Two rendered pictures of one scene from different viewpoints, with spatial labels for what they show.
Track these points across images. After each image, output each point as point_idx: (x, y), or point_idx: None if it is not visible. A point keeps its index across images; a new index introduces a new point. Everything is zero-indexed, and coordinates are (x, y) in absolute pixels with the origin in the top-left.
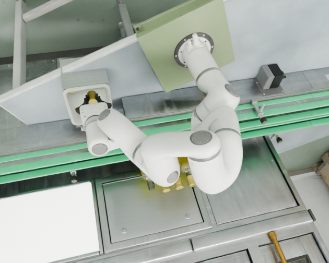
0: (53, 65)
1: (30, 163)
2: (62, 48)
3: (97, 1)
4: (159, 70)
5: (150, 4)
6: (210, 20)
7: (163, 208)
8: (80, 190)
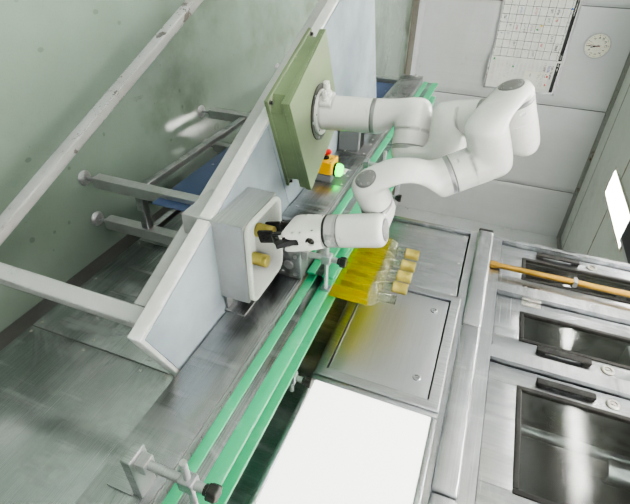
0: (41, 334)
1: (254, 399)
2: (20, 310)
3: (53, 192)
4: (305, 152)
5: (121, 167)
6: (323, 63)
7: (409, 325)
8: (318, 397)
